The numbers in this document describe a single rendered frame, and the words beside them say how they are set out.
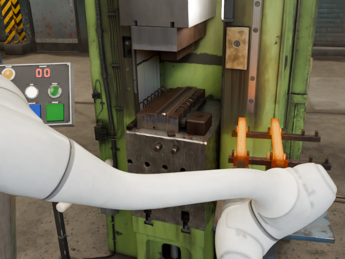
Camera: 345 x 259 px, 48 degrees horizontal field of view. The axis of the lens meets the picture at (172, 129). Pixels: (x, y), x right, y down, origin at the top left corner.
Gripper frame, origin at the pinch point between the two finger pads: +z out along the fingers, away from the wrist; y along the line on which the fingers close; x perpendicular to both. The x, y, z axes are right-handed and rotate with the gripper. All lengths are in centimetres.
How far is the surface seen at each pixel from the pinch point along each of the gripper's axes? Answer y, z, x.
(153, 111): -39, 53, -3
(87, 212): -104, 108, -102
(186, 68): -30, 98, 5
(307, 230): 23.1, 7.5, -26.2
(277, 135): 12.3, 23.3, 1.1
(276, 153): 10.9, 9.0, 1.0
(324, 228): 29.1, 9.8, -26.2
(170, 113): -31, 52, -3
